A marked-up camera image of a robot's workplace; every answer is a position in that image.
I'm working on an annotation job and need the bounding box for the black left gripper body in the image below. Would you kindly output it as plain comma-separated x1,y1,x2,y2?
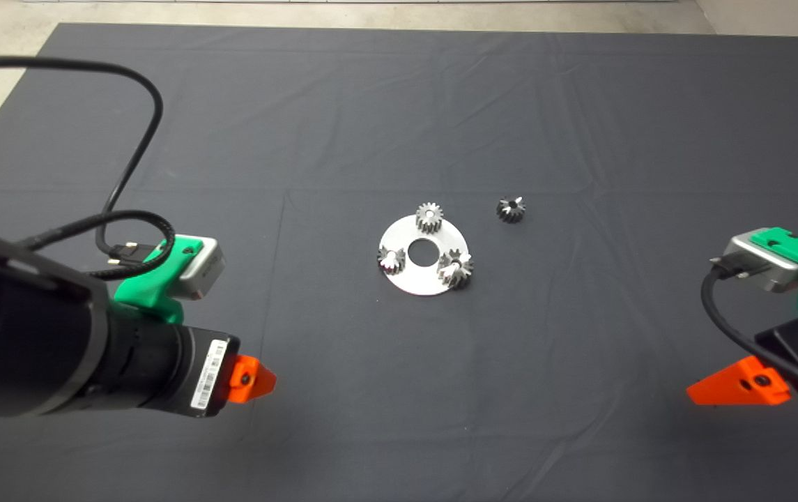
174,325,240,419

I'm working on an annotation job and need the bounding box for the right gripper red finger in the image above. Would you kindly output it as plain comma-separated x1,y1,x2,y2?
686,356,792,406

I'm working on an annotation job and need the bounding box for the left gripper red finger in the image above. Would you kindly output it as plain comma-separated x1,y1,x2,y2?
227,354,277,404

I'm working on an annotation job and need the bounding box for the large steel bevel gear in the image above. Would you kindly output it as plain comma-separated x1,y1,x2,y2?
437,249,475,289

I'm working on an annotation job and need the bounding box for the small dark bevel gear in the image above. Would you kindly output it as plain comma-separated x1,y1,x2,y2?
496,197,527,225

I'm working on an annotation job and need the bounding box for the small steel bevel gear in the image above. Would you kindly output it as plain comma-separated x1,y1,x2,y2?
376,245,408,275

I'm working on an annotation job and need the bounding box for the small steel spur gear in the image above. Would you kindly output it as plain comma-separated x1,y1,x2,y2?
415,202,445,235

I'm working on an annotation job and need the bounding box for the round metal plate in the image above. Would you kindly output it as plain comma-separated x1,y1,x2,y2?
378,215,470,297

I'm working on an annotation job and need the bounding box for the dark grey table cloth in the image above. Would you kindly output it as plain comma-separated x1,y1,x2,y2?
0,22,798,502

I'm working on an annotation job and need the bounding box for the green left camera mount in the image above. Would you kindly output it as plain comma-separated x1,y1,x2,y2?
113,236,203,325

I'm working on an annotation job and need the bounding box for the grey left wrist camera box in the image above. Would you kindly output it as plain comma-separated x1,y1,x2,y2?
174,237,227,302

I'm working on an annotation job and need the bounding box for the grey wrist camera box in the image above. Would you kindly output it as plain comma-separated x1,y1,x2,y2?
710,234,798,294
174,237,227,302

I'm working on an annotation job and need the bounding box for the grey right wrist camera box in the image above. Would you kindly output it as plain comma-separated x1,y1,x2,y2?
710,234,798,294

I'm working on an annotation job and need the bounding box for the braided black left arm cable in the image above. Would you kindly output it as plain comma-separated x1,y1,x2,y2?
19,209,176,281

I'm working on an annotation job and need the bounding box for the thin black left camera cable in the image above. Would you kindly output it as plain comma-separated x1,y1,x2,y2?
0,57,164,266

